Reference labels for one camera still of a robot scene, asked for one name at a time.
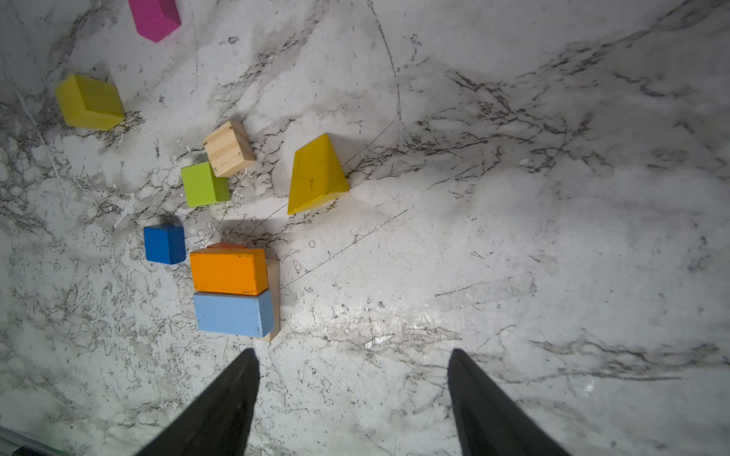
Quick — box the light blue wood block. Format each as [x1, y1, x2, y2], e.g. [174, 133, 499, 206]
[193, 291, 276, 338]

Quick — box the magenta wood cube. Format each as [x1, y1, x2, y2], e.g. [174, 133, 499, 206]
[129, 0, 182, 43]

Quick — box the orange wood block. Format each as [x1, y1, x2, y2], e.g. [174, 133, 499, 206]
[190, 247, 268, 296]

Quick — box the lime green wood cube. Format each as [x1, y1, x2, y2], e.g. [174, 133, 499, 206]
[181, 161, 231, 208]

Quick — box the small natural wood cube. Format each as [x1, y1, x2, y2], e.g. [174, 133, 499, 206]
[203, 121, 257, 178]

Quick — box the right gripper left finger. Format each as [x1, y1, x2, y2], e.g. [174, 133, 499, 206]
[139, 348, 260, 456]

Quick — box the yellow wood cube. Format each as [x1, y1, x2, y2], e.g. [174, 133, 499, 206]
[55, 74, 125, 131]

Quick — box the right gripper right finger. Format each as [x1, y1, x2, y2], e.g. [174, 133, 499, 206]
[448, 349, 567, 455]

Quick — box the natural tan wood block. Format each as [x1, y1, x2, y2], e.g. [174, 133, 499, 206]
[264, 258, 281, 342]

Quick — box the red-orange wood block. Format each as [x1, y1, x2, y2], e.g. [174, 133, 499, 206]
[206, 242, 246, 249]

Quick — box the yellow wedge wood block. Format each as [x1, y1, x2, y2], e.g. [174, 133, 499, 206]
[287, 134, 350, 215]

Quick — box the dark blue wood cube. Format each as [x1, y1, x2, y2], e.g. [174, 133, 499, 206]
[144, 225, 186, 265]

